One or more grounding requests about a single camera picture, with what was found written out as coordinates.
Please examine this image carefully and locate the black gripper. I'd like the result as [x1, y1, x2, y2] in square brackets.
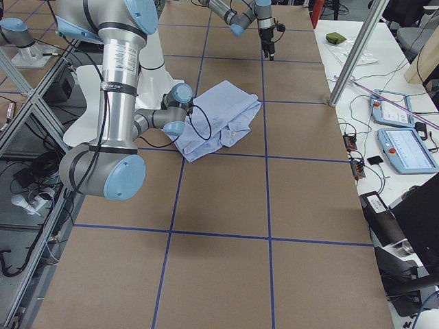
[257, 18, 285, 61]

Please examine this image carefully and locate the light blue striped shirt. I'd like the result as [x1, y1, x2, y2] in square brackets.
[175, 80, 261, 162]

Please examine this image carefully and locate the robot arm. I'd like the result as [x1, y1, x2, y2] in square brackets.
[198, 0, 285, 61]
[56, 1, 193, 200]

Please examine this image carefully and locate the green fabric pouch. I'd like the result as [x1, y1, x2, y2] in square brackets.
[325, 32, 346, 45]

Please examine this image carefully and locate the clear plastic bag green print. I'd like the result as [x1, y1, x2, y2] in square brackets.
[324, 40, 380, 65]

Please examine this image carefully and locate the orange black usb hub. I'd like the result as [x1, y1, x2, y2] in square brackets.
[349, 158, 366, 181]
[343, 134, 357, 151]

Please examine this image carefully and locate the upper blue teach pendant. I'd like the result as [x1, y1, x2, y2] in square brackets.
[370, 89, 415, 128]

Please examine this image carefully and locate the blue teach pendant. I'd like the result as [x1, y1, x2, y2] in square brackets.
[377, 127, 438, 174]
[370, 89, 415, 128]

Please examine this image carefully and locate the lower blue teach pendant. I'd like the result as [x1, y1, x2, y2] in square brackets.
[377, 127, 438, 174]

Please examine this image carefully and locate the black monitor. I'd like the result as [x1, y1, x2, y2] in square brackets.
[392, 175, 438, 273]

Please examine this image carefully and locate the grabber stick with green handle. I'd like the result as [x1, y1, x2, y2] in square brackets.
[350, 79, 439, 130]

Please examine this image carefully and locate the aluminium frame post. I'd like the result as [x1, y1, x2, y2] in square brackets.
[329, 0, 389, 107]

